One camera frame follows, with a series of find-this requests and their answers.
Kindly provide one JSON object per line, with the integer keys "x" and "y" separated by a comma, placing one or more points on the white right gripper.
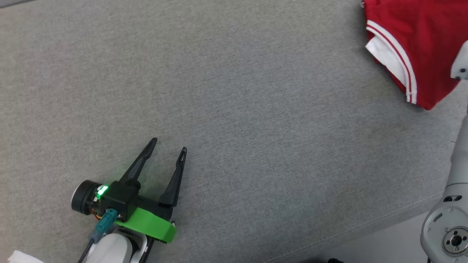
{"x": 461, "y": 64}

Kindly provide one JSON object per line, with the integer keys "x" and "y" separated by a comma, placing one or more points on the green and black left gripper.
{"x": 153, "y": 226}

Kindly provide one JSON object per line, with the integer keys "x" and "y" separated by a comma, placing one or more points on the red jersey with white sleeves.
{"x": 420, "y": 29}

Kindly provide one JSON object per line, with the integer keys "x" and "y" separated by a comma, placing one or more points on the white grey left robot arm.
{"x": 113, "y": 250}

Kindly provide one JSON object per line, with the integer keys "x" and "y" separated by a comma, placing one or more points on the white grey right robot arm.
{"x": 459, "y": 171}

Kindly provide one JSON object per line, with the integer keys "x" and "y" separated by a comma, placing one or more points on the white crumpled cloth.
{"x": 23, "y": 258}

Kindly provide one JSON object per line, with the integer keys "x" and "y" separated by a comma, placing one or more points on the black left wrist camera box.
{"x": 120, "y": 199}

